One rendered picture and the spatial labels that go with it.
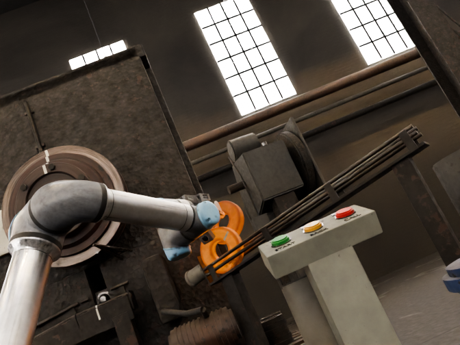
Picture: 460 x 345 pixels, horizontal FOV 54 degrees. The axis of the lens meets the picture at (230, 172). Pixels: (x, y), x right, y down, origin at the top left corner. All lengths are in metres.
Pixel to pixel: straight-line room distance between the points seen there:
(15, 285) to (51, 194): 0.20
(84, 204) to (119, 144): 0.96
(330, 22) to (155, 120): 7.79
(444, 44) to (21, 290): 4.88
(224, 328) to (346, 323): 0.63
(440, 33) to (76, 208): 4.79
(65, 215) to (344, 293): 0.61
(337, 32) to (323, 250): 8.65
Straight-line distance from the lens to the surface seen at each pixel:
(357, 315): 0.94
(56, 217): 1.06
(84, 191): 1.06
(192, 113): 8.51
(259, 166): 5.94
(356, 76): 8.20
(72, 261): 1.77
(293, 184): 5.97
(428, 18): 5.48
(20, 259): 1.09
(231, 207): 1.59
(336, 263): 0.94
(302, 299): 1.06
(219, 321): 1.49
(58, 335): 1.77
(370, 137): 8.60
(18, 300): 1.05
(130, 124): 2.01
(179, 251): 1.32
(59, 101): 2.15
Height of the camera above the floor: 0.52
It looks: 15 degrees up
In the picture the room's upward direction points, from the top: 24 degrees counter-clockwise
